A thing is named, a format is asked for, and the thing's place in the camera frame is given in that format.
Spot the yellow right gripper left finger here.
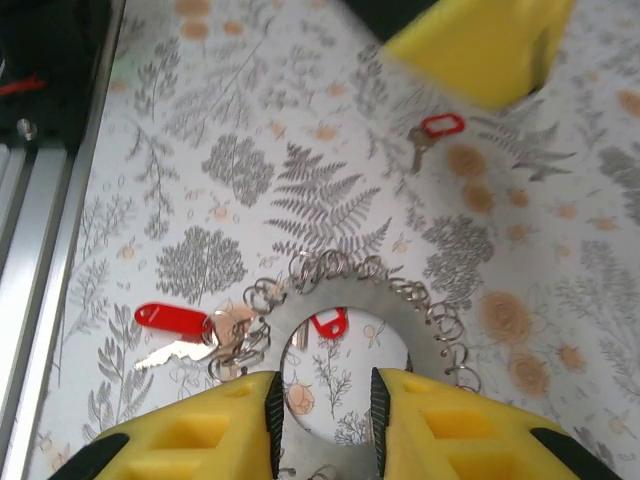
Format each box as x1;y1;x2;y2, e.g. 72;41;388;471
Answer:
59;369;287;480

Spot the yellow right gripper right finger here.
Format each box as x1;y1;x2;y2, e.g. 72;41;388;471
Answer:
368;366;621;480

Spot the key with solid red tag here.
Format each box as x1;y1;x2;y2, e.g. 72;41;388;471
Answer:
132;301;251;374

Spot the metal disc keyring with rings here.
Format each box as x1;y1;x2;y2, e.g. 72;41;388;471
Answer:
206;248;485;480

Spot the floral table cover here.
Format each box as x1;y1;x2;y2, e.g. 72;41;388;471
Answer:
14;0;640;480

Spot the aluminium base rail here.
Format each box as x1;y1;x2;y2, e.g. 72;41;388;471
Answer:
0;0;127;480

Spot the short red wire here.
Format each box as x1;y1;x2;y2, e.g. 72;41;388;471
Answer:
0;73;47;100

